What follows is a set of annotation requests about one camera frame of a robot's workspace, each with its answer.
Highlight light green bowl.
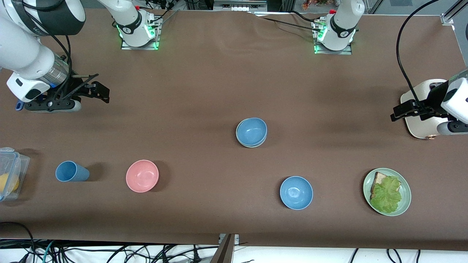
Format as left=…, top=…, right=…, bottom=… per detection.
left=236, top=118, right=268, bottom=148

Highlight blue bowl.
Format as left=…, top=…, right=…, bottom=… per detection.
left=280, top=176, right=314, bottom=210
left=237, top=118, right=268, bottom=146

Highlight pink bowl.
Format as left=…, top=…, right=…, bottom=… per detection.
left=126, top=160, right=159, bottom=193

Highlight bread slice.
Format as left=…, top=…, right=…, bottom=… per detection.
left=370, top=172, right=402, bottom=199

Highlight clear plastic food container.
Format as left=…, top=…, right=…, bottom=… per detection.
left=0, top=147, right=30, bottom=202

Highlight blue plastic cup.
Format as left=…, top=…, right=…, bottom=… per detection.
left=55, top=161, right=90, bottom=182

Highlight light green plate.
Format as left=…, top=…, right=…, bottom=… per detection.
left=363, top=168, right=412, bottom=217

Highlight green lettuce leaf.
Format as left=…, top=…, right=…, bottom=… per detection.
left=370, top=176, right=403, bottom=214

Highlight yellow food piece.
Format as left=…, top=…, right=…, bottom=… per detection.
left=0, top=174, right=19, bottom=194

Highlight orange background items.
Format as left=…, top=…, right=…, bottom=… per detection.
left=302, top=0, right=331, bottom=11

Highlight grey metal box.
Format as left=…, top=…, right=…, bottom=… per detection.
left=213, top=0, right=268, bottom=11

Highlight dark angled bar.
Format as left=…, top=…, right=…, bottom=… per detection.
left=210, top=235, right=235, bottom=263

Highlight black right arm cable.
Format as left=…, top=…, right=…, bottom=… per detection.
left=22, top=0, right=73, bottom=100

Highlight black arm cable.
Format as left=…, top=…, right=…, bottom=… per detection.
left=397, top=0, right=439, bottom=115
left=22, top=0, right=73, bottom=100

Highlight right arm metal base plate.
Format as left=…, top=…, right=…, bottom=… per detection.
left=121, top=15, right=161, bottom=50

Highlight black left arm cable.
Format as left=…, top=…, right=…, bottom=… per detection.
left=397, top=0, right=439, bottom=115

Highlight aluminium frame profile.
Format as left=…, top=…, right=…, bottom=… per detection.
left=441, top=0, right=468, bottom=26

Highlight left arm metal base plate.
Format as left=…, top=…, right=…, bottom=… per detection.
left=314, top=20, right=353, bottom=55

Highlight thin black tabletop cable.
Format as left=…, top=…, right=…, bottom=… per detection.
left=256, top=14, right=319, bottom=30
left=291, top=10, right=317, bottom=23

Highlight thick black floor cable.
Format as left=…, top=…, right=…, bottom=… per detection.
left=0, top=222, right=35, bottom=253

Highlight teal floor cable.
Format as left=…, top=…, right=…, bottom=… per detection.
left=42, top=240, right=56, bottom=263

